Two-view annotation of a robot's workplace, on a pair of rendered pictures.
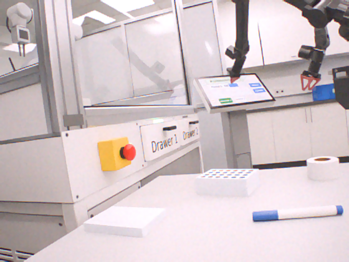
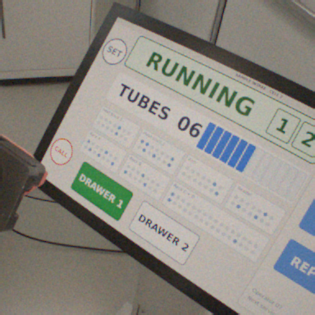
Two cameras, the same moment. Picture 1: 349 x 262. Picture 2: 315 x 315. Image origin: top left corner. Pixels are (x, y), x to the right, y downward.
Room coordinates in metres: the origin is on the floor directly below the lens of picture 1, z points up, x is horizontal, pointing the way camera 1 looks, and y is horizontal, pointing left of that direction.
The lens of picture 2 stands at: (1.48, -0.68, 1.44)
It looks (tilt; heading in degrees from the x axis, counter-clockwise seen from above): 42 degrees down; 45
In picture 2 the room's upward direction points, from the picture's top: 11 degrees clockwise
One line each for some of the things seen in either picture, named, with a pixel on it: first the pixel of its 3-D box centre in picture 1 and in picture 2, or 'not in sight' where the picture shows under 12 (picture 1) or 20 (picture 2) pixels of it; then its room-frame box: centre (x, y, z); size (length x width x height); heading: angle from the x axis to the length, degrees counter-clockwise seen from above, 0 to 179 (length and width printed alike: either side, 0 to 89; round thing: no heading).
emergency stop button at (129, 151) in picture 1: (128, 152); not in sight; (0.60, 0.12, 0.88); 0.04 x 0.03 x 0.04; 159
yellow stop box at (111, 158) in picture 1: (116, 153); not in sight; (0.61, 0.15, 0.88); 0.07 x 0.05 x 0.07; 159
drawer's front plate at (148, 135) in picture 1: (162, 138); not in sight; (0.93, 0.04, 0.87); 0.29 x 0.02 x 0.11; 159
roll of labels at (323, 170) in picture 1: (323, 168); not in sight; (0.56, -0.33, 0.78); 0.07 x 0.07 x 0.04
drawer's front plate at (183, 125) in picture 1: (188, 130); not in sight; (1.22, -0.07, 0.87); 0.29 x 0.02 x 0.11; 159
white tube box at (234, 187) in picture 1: (227, 181); not in sight; (0.58, -0.11, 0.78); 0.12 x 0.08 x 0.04; 54
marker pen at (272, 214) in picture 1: (296, 213); not in sight; (0.37, -0.17, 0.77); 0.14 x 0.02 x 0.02; 75
